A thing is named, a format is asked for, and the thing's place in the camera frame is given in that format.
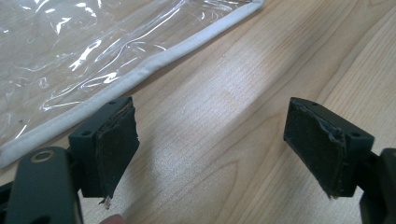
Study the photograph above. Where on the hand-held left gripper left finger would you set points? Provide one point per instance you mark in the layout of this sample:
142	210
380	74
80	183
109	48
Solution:
106	149

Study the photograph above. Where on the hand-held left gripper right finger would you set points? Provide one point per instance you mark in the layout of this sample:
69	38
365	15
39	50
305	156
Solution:
320	146

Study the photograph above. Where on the clear plastic bag white trim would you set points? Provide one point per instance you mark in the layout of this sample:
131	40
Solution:
71	62

